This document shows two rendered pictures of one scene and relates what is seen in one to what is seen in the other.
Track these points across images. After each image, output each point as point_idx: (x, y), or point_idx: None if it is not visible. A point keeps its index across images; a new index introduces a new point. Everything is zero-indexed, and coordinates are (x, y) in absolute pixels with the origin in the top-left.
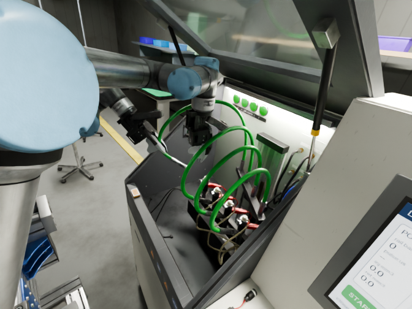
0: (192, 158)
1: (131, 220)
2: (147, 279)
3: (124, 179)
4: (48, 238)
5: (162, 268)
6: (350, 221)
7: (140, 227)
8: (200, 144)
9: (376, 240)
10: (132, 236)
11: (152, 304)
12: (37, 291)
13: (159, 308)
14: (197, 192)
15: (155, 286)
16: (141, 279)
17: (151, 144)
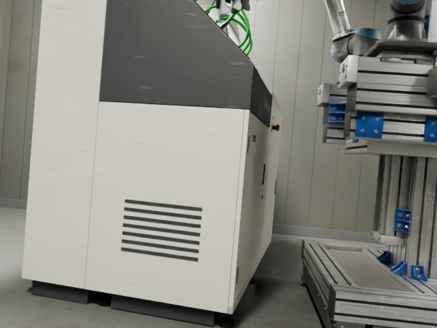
0: (243, 10)
1: (250, 133)
2: (254, 187)
3: (252, 62)
4: (346, 94)
5: (268, 95)
6: (225, 31)
7: (259, 102)
8: (229, 3)
9: (228, 34)
10: (244, 185)
11: (253, 222)
12: (363, 149)
13: (260, 176)
14: (250, 30)
15: (261, 153)
16: (244, 248)
17: (246, 2)
